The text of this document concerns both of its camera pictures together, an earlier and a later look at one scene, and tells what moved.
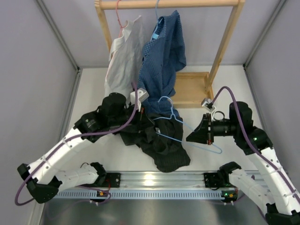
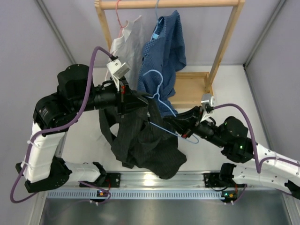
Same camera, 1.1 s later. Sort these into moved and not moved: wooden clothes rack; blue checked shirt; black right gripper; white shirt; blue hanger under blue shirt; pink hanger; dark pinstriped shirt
Moved: black right gripper; dark pinstriped shirt
Not moved: blue hanger under blue shirt; white shirt; pink hanger; blue checked shirt; wooden clothes rack
